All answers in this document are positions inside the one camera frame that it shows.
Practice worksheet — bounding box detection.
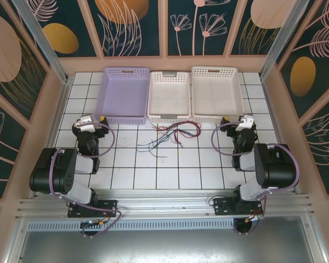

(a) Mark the thin blue wire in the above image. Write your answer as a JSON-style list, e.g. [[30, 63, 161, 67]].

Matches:
[[153, 123, 198, 143], [149, 131, 181, 150]]

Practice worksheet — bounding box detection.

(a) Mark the cream plastic basket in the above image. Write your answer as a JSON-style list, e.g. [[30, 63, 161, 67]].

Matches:
[[191, 65, 246, 124]]

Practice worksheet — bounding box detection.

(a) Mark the purple plastic basket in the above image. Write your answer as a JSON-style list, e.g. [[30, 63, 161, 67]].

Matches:
[[94, 67, 151, 125]]

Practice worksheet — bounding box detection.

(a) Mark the small power lead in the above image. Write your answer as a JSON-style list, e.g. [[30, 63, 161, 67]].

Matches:
[[243, 207, 264, 223], [81, 210, 112, 228]]

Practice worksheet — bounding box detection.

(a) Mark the metal sheet panel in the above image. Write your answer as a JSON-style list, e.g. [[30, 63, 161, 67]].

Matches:
[[5, 230, 327, 263]]

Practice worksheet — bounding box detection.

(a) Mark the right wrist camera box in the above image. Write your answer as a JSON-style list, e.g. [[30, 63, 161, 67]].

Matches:
[[235, 115, 255, 132]]

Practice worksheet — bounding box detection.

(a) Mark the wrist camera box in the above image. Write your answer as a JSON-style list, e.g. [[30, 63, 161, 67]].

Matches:
[[76, 115, 96, 132], [235, 115, 255, 132]]

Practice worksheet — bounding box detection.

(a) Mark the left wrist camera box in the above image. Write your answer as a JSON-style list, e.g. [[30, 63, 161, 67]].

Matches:
[[76, 115, 96, 132]]

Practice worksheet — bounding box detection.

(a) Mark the aluminium side rail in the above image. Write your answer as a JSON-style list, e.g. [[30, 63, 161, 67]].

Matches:
[[31, 76, 72, 198]]

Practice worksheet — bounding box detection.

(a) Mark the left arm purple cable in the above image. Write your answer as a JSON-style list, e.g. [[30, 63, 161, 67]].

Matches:
[[48, 122, 123, 239]]

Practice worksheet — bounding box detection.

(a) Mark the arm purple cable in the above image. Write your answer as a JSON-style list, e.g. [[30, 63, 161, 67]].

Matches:
[[211, 122, 300, 237], [48, 122, 123, 239]]

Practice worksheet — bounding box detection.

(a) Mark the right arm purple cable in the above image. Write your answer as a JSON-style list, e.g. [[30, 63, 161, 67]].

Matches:
[[211, 122, 300, 237]]

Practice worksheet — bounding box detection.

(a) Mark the white basket with grey handles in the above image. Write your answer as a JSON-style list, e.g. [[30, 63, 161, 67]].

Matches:
[[147, 70, 192, 124]]

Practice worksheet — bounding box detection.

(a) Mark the aluminium corner post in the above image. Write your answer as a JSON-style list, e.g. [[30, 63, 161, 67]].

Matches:
[[12, 0, 69, 83], [260, 0, 310, 80]]

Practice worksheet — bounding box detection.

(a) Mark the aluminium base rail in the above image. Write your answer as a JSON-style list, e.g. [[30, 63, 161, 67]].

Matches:
[[15, 188, 315, 220]]

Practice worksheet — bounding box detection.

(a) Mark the slotted grey cable duct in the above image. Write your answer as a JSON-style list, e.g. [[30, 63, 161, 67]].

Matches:
[[27, 220, 238, 232]]

